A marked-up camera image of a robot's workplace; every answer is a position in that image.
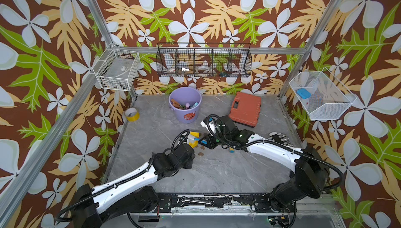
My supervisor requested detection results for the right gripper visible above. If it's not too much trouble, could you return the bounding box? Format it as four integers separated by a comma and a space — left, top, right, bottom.
197, 131, 232, 149

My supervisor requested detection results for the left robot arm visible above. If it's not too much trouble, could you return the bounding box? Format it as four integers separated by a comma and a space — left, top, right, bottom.
55, 143, 195, 228

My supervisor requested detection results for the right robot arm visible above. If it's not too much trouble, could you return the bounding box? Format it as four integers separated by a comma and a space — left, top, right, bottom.
201, 114, 345, 206

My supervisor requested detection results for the purple plastic bucket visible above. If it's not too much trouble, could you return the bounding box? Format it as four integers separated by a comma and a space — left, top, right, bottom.
169, 87, 202, 124

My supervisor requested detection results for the red plastic tool case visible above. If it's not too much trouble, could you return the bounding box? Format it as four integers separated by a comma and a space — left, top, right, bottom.
229, 92, 262, 128

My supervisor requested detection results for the yellow tape roll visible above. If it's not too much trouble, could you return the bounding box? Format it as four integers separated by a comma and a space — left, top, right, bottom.
124, 108, 140, 122

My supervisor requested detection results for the blue item in basket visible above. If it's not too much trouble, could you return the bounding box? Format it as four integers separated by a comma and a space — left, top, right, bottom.
296, 88, 312, 99

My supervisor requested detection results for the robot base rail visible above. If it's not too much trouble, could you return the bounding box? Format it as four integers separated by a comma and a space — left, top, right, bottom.
125, 192, 297, 213

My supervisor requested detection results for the black wire basket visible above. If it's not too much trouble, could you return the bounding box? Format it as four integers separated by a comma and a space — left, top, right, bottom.
155, 43, 252, 78

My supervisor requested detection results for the white wire basket right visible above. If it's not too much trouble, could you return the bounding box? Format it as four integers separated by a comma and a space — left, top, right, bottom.
289, 68, 357, 121

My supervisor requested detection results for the white wire basket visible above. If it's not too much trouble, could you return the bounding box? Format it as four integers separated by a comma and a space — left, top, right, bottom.
93, 44, 141, 92
289, 68, 357, 121

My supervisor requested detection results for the white wire basket left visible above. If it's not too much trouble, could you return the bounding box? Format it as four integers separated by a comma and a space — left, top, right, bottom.
93, 44, 141, 92

